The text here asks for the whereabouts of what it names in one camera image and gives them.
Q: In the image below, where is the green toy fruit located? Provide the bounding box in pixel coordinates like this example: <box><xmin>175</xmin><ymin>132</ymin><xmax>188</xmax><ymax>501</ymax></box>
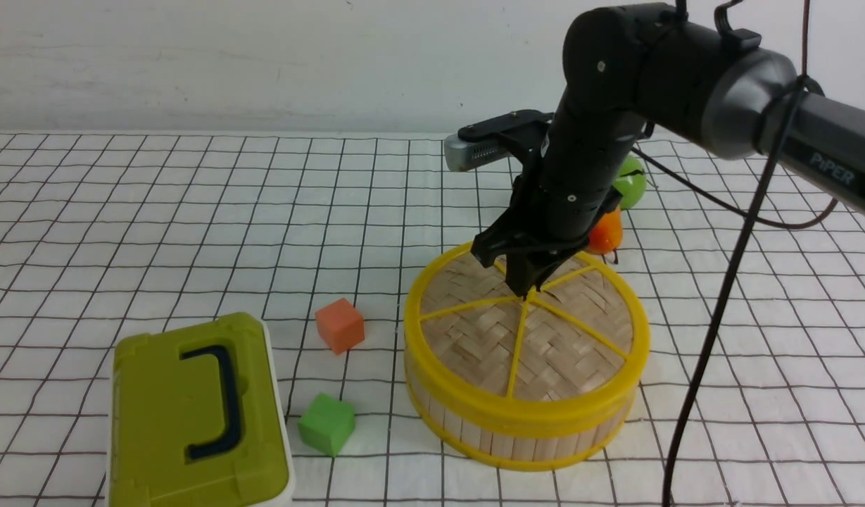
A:
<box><xmin>613</xmin><ymin>156</ymin><xmax>648</xmax><ymax>211</ymax></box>

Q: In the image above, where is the bamboo steamer basket yellow rim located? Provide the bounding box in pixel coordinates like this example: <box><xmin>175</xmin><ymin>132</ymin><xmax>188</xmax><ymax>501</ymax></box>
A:
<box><xmin>403</xmin><ymin>351</ymin><xmax>643</xmax><ymax>472</ymax></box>

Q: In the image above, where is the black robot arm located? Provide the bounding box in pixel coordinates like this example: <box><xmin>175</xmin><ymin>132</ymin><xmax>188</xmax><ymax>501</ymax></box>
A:
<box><xmin>448</xmin><ymin>3</ymin><xmax>865</xmax><ymax>296</ymax></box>

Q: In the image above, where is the green lidded plastic toolbox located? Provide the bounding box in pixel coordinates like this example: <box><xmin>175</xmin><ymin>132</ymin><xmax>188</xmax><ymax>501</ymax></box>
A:
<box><xmin>105</xmin><ymin>312</ymin><xmax>295</xmax><ymax>506</ymax></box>

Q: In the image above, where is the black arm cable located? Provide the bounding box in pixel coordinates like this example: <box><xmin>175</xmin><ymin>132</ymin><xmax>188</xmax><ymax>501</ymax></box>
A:
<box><xmin>629</xmin><ymin>0</ymin><xmax>840</xmax><ymax>507</ymax></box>

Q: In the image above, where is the orange foam cube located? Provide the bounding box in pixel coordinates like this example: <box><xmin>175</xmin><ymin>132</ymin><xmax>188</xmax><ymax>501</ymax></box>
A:
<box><xmin>315</xmin><ymin>299</ymin><xmax>365</xmax><ymax>356</ymax></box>

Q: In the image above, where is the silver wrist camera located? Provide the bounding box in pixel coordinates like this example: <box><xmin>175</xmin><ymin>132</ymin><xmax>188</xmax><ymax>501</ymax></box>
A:
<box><xmin>443</xmin><ymin>134</ymin><xmax>531</xmax><ymax>173</ymax></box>

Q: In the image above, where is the woven bamboo steamer lid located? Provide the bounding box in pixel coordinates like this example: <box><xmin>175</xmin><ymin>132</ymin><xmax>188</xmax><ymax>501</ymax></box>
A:
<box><xmin>403</xmin><ymin>242</ymin><xmax>650</xmax><ymax>437</ymax></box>

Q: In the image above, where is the orange toy fruit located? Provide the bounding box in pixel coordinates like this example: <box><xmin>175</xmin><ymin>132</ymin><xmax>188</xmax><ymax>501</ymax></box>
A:
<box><xmin>586</xmin><ymin>208</ymin><xmax>624</xmax><ymax>256</ymax></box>

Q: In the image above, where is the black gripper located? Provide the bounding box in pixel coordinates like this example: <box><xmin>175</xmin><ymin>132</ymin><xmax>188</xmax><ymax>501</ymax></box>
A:
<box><xmin>471</xmin><ymin>176</ymin><xmax>621</xmax><ymax>299</ymax></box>

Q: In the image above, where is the green foam cube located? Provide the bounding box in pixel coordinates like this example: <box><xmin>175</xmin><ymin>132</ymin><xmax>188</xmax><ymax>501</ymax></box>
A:
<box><xmin>298</xmin><ymin>394</ymin><xmax>356</xmax><ymax>458</ymax></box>

